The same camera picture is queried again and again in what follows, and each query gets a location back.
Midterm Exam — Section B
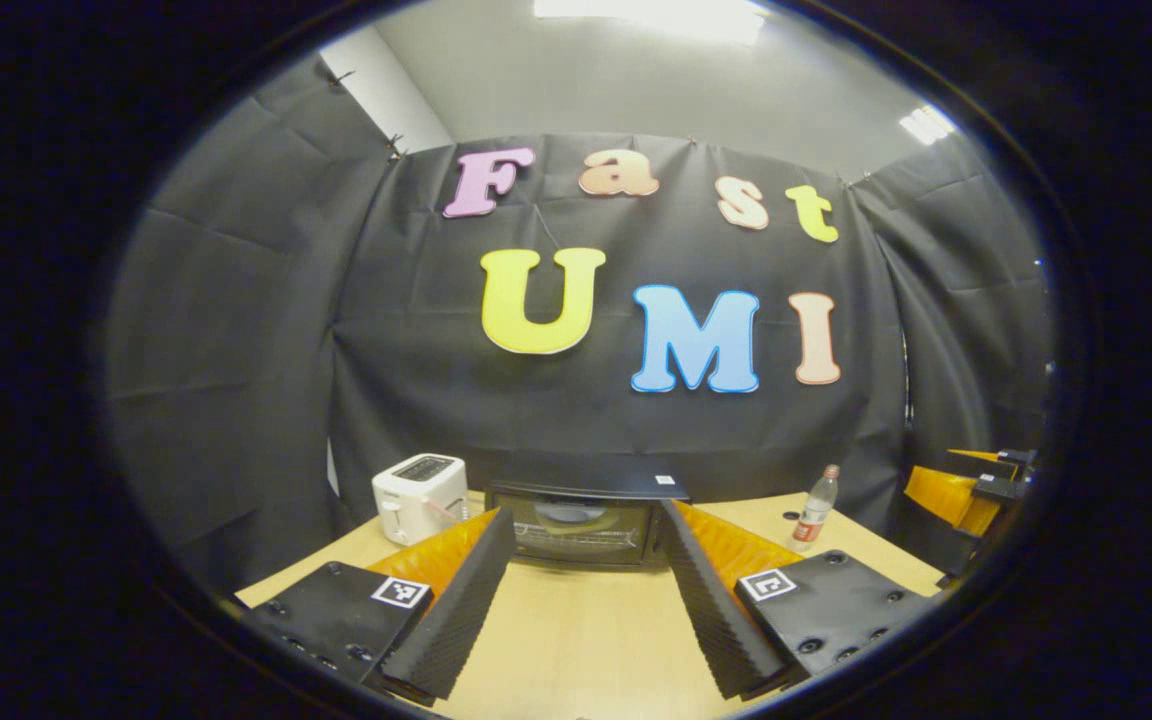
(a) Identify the black electric oven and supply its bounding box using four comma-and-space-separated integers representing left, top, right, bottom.
484, 476, 691, 569

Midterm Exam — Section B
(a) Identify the black backdrop cloth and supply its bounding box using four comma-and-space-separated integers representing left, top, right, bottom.
101, 55, 1057, 591

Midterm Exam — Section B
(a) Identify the clear water bottle red label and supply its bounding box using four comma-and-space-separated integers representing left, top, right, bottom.
792, 464, 841, 554

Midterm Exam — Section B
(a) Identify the large ceiling light panel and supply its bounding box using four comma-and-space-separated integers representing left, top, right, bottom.
534, 0, 772, 43

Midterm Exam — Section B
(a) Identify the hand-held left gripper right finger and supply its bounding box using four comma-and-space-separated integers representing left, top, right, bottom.
658, 499, 937, 701

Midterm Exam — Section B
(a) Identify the white toaster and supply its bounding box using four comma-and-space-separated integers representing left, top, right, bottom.
372, 453, 470, 547

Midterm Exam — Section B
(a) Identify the small ceiling light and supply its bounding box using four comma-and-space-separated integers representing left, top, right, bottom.
898, 105, 957, 147

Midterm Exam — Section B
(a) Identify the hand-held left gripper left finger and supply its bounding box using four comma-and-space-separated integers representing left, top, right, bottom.
236, 507, 518, 701

